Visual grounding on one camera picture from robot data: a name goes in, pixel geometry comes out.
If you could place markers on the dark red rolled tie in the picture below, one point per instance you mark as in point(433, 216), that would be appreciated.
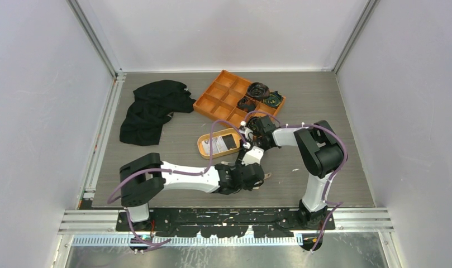
point(246, 104)

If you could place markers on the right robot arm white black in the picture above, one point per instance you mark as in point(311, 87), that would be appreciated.
point(322, 152)

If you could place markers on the green patterned rolled tie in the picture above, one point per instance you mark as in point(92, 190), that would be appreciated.
point(274, 100)

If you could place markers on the orange oval tray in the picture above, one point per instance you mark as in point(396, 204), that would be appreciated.
point(219, 133)

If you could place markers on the dark brown rolled tie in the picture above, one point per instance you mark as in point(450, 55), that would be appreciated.
point(258, 91)

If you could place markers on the black VIP credit card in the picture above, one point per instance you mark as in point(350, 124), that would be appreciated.
point(229, 141)

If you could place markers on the right credit card in tray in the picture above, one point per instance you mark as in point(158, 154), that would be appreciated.
point(216, 144)

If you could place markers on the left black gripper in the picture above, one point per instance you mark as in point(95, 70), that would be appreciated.
point(248, 187)

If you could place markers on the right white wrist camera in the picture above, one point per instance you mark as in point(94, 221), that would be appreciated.
point(246, 132)

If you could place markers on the green yellow rolled tie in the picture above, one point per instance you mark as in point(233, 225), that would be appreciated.
point(255, 123)

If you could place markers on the aluminium front frame rail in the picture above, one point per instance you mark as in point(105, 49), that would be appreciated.
point(98, 229)

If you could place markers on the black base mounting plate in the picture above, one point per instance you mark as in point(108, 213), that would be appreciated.
point(224, 222)

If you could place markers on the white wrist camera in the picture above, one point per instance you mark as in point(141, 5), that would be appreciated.
point(253, 156)
point(246, 132)

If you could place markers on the beige card holder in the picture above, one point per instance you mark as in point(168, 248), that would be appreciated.
point(267, 176)

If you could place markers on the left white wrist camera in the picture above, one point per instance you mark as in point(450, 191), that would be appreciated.
point(253, 156)

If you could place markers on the orange compartment organizer box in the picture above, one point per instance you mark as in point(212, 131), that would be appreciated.
point(220, 98)

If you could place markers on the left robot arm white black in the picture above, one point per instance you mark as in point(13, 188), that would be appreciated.
point(144, 178)

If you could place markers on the black cloth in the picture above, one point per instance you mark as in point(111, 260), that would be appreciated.
point(154, 105)

